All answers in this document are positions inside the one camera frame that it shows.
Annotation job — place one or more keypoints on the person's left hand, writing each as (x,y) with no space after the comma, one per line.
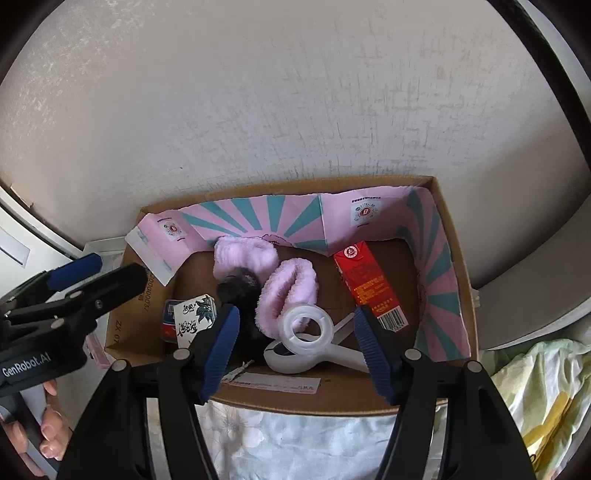
(53,422)

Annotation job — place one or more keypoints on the pink fluffy headband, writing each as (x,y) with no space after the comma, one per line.
(244,254)
(295,277)

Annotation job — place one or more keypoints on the clear tape roll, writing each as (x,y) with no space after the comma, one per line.
(286,340)

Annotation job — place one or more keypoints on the cardboard box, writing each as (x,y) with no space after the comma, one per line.
(138,332)

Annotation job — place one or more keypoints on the white cabinet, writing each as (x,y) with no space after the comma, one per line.
(41,221)

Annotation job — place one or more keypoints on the black and white card box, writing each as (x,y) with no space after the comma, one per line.
(196,321)

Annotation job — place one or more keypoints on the black fluffy scrunchie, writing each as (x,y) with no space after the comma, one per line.
(238,290)

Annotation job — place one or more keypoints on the red carton box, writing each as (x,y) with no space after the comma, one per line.
(364,281)

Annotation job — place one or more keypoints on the pink packet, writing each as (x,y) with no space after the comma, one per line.
(98,350)

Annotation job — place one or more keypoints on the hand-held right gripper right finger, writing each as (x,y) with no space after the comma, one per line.
(371,350)

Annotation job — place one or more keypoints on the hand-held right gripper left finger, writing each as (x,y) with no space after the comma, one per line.
(221,350)

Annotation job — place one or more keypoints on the floral bedsheet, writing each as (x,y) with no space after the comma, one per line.
(286,438)

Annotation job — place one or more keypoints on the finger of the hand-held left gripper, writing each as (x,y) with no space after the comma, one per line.
(74,272)
(111,286)

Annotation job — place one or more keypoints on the yellow green cloth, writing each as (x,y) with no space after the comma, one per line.
(545,392)

